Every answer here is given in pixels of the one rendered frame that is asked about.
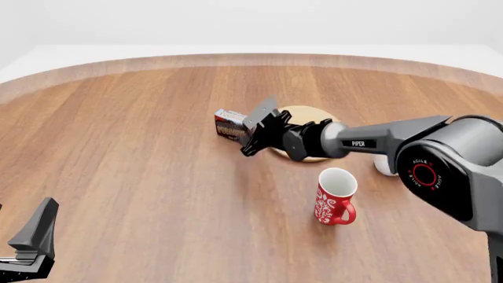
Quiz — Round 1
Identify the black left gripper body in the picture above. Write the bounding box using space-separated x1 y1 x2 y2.
0 248 56 280

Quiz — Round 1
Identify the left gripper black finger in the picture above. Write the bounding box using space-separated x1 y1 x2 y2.
6 196 61 258

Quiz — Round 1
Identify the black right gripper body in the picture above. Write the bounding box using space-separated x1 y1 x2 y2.
240 108 294 158

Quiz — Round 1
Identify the chocolate pudding box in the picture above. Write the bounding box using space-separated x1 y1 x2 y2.
214 108 253 146

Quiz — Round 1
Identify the round tan plate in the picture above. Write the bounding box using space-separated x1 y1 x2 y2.
267 105 341 164

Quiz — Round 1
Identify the red mug with white pattern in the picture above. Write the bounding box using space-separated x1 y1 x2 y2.
313 167 359 226

